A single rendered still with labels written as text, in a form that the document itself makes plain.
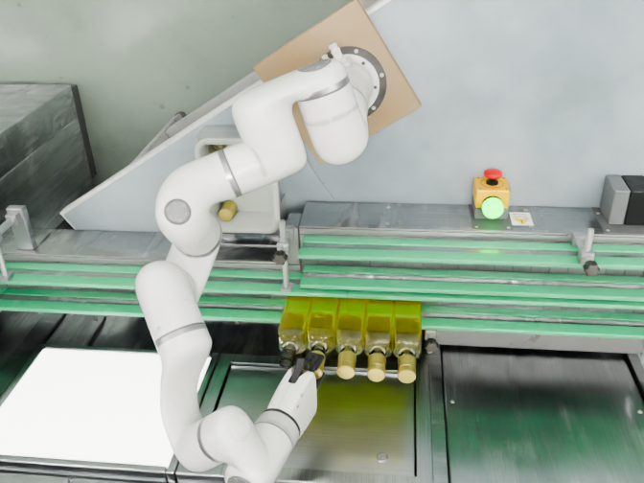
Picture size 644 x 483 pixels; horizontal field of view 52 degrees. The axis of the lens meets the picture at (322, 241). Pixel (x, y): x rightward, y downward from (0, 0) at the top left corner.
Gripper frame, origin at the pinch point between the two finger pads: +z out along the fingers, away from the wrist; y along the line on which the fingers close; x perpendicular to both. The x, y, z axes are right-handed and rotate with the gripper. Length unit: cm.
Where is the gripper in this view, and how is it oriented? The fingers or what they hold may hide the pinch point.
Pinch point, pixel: (313, 369)
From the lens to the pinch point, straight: 125.5
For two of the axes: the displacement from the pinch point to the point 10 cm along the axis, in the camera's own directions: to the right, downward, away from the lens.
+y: -0.2, -8.7, -5.0
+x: -9.3, -1.6, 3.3
